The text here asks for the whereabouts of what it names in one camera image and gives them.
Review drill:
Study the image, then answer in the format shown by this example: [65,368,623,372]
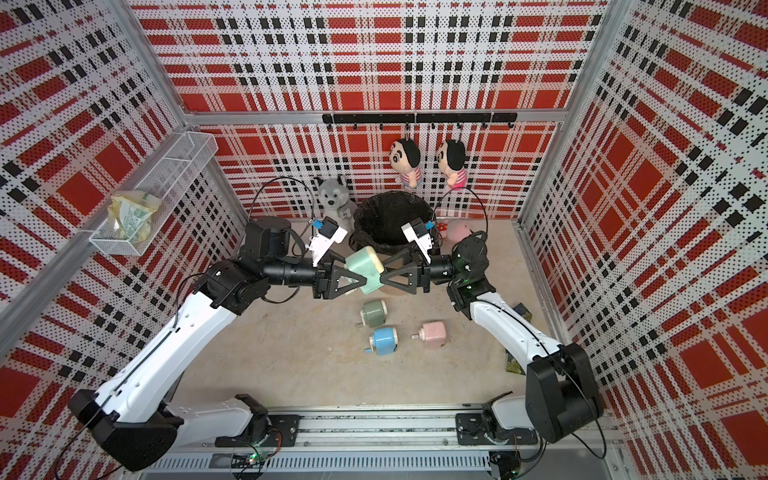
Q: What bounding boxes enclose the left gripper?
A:
[264,251,366,300]

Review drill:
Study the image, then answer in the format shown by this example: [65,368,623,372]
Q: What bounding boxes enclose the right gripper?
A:
[380,250,466,295]

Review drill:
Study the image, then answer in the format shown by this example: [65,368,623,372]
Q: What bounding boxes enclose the light green pencil sharpener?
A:
[346,246,384,294]

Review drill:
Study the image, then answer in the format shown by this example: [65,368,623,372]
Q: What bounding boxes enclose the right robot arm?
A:
[380,224,604,443]

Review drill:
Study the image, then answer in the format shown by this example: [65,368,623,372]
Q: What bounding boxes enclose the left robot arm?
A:
[69,217,384,472]

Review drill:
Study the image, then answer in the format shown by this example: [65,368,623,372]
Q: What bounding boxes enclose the black trash bag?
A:
[348,191,434,251]

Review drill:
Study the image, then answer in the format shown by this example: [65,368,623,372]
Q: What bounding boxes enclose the pink plush toy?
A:
[437,219,472,244]

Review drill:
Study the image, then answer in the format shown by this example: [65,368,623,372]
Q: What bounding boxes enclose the grey husky plush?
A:
[314,177,357,233]

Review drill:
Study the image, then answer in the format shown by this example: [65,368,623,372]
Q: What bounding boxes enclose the left hanging cartoon doll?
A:
[389,138,422,190]

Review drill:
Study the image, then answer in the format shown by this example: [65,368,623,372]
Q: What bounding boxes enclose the hanging cartoon doll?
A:
[437,139,468,190]
[389,138,422,190]

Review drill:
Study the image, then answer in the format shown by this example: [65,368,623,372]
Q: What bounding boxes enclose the right hanging cartoon doll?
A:
[437,139,468,190]

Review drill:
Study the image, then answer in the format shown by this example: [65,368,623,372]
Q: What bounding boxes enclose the yellow green packet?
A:
[108,190,161,244]

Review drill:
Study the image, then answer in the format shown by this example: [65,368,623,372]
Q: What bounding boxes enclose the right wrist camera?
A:
[401,218,433,264]

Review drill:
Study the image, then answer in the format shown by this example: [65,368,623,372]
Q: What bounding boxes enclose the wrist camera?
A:
[401,218,433,264]
[308,216,348,267]

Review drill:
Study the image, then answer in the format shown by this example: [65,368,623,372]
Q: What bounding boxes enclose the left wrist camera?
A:
[308,216,348,267]

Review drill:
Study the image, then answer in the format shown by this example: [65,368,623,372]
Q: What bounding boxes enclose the black hook rail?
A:
[321,112,519,126]

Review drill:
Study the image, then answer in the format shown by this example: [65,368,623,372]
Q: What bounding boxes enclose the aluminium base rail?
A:
[128,407,625,475]

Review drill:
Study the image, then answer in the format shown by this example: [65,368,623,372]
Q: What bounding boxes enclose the white wire wall basket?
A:
[89,131,218,256]

